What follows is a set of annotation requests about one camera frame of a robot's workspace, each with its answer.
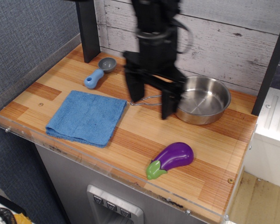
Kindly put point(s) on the white ribbed toy sink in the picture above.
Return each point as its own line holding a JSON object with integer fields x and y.
{"x": 263, "y": 155}

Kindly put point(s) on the black vertical post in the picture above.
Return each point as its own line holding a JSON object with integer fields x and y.
{"x": 88, "y": 29}
{"x": 267, "y": 80}

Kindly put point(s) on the black vertical post left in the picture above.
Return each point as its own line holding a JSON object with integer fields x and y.
{"x": 88, "y": 29}

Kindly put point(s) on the grey toy fridge cabinet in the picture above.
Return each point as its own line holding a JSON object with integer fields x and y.
{"x": 90, "y": 197}

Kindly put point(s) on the black vertical post right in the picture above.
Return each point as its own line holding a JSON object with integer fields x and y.
{"x": 267, "y": 80}

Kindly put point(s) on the blue folded napkin cloth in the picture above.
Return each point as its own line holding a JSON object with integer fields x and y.
{"x": 86, "y": 118}

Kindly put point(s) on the clear acrylic table guard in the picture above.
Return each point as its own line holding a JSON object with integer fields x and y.
{"x": 201, "y": 191}

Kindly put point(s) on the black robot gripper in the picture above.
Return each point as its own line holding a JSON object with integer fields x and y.
{"x": 154, "y": 64}

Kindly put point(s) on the stainless steel pot with handle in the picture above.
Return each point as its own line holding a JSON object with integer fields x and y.
{"x": 203, "y": 101}

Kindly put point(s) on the yellow and black object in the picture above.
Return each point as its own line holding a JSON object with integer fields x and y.
{"x": 7, "y": 217}

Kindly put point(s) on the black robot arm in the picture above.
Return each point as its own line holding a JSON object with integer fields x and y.
{"x": 156, "y": 16}

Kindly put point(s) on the purple toy eggplant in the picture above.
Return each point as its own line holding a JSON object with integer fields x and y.
{"x": 174, "y": 155}

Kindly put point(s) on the blue handled grey scoop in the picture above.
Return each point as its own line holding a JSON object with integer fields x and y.
{"x": 105, "y": 65}

